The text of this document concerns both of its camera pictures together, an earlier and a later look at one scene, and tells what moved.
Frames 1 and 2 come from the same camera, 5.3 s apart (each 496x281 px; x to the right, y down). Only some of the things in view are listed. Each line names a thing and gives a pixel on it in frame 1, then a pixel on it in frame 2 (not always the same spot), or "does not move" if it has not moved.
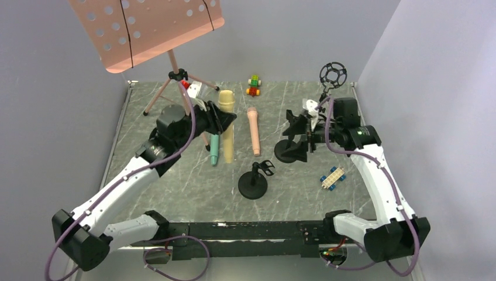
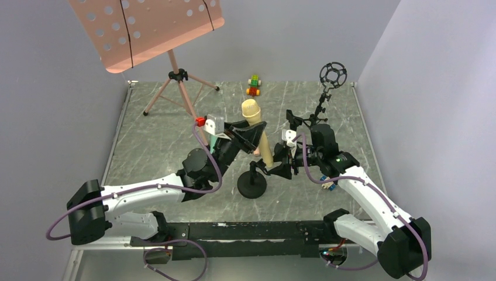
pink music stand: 124,34 does not move
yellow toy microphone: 226,100 -> 251,110
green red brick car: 254,82 does not move
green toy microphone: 214,148 does not move
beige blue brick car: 330,182 does not move
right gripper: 307,133 -> 285,163
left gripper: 211,120 -> 236,137
